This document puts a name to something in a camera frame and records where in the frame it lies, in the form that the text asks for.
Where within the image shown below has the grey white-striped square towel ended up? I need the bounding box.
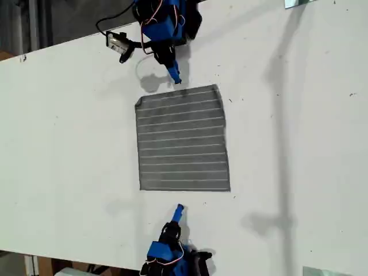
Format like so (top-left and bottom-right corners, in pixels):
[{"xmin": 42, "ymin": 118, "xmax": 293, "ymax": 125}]
[{"xmin": 134, "ymin": 83, "xmax": 231, "ymax": 192}]

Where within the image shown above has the white container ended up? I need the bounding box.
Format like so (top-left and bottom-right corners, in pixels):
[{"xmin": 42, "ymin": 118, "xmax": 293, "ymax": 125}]
[{"xmin": 54, "ymin": 267, "xmax": 87, "ymax": 276}]

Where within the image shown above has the brown cardboard box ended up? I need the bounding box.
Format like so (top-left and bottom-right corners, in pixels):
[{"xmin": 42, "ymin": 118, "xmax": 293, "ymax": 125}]
[{"xmin": 37, "ymin": 256, "xmax": 87, "ymax": 276}]

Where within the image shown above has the grey metal pole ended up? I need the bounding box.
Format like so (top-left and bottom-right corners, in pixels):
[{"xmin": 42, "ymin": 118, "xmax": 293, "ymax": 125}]
[{"xmin": 28, "ymin": 0, "xmax": 40, "ymax": 55}]

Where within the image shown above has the white table leg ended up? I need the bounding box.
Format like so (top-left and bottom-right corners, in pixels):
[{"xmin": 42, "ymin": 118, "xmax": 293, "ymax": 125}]
[{"xmin": 24, "ymin": 254, "xmax": 40, "ymax": 276}]

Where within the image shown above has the gripper red white wire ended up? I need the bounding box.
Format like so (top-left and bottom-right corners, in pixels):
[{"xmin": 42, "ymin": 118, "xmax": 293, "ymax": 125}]
[
  {"xmin": 145, "ymin": 240, "xmax": 185, "ymax": 267},
  {"xmin": 140, "ymin": 17, "xmax": 158, "ymax": 55}
]

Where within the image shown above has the camera black cable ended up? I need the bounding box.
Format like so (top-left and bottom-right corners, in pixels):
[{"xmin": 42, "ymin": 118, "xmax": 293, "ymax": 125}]
[{"xmin": 95, "ymin": 0, "xmax": 136, "ymax": 37}]

